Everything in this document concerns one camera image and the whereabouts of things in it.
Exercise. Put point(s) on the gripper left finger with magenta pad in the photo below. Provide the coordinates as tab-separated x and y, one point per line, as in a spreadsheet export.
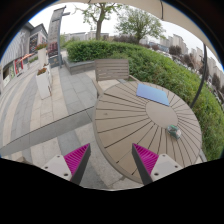
70	167

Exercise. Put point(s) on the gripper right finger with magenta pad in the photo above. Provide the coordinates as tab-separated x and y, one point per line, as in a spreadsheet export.
152	166

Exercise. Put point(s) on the blue mouse pad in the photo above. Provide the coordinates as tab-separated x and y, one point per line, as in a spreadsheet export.
152	94

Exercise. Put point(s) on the round wooden slatted table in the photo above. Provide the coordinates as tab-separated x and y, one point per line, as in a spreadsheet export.
121	118

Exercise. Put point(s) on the white planter box near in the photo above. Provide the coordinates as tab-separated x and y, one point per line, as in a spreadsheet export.
43	83

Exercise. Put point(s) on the white planter box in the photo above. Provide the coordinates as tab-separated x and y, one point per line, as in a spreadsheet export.
43	83
42	54

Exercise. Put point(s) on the trimmed green hedge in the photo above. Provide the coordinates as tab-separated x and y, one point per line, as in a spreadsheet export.
149	66

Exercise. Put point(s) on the wooden slatted chair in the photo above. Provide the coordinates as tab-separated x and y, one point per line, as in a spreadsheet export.
110	69

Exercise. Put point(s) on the white planter box far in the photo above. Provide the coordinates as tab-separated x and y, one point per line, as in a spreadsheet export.
42	54

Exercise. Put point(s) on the grey shop building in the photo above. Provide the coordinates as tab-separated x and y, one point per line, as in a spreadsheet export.
24	43

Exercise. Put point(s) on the tall advertising sign pillar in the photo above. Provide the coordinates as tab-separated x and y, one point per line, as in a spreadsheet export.
53	48

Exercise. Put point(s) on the tree right behind hedge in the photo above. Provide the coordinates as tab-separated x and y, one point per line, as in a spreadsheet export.
139	24

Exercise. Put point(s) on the tree behind hedge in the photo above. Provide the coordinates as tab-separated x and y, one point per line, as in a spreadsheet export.
139	24
97	13

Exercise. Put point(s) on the tree left behind hedge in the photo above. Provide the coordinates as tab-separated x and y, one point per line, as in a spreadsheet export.
97	13

